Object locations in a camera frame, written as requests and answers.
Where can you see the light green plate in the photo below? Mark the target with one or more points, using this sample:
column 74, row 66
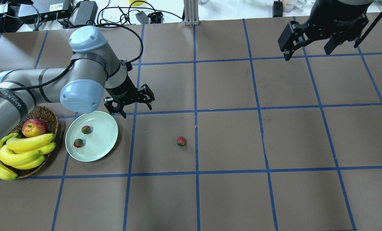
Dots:
column 96, row 144

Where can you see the red strawberry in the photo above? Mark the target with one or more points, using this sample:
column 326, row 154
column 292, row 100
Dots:
column 181, row 141
column 78, row 143
column 86, row 129

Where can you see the yellow banana bunch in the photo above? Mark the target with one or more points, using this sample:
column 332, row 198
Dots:
column 25, row 154

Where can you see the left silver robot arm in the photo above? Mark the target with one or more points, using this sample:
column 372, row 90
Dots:
column 93, row 76

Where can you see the aluminium frame post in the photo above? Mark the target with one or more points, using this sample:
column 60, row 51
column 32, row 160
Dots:
column 191, row 14

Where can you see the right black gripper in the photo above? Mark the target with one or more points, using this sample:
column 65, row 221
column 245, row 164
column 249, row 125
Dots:
column 335, row 19

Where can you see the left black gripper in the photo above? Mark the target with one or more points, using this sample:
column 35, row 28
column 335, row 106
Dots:
column 124, row 92

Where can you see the black power adapter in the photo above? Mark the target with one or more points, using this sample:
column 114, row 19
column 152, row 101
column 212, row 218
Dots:
column 86, row 12

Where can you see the red yellow apple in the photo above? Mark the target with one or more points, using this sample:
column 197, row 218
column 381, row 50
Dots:
column 34, row 127

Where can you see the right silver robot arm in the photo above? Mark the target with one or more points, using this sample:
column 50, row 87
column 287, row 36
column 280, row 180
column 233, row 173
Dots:
column 335, row 20

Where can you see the yellow tape roll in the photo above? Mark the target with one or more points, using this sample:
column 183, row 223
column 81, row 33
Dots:
column 136, row 3

